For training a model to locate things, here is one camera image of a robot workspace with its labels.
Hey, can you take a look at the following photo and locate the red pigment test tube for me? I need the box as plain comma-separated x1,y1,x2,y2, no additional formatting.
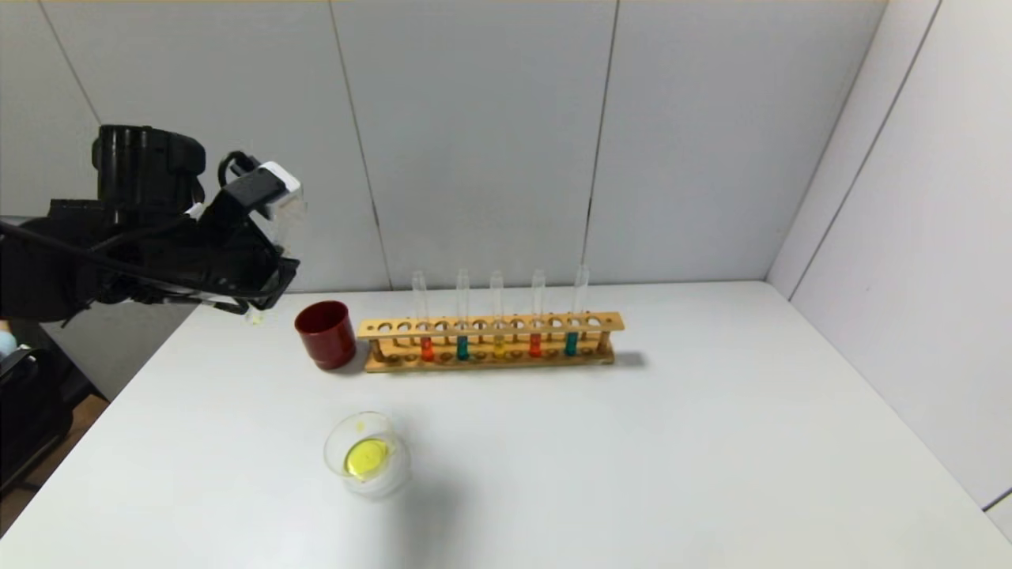
531,269,546,358
412,271,436,363

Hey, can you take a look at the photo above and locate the yellow pigment test tube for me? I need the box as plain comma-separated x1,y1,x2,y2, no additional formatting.
247,196,308,326
489,270,507,360

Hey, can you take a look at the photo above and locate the wooden test tube rack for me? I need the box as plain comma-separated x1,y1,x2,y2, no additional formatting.
357,312,625,374

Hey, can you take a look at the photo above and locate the teal pigment test tube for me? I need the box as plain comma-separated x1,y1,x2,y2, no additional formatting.
564,265,590,357
455,269,471,362

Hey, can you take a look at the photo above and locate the dark red cup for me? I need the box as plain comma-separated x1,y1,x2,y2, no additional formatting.
295,300,358,371

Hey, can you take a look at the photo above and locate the clear glass beaker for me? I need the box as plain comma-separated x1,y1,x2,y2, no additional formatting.
323,411,412,497

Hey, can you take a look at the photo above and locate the black chair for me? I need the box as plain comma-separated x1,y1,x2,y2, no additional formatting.
0,320,105,497

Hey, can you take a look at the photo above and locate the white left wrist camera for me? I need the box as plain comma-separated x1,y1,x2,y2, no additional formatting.
224,161,304,220

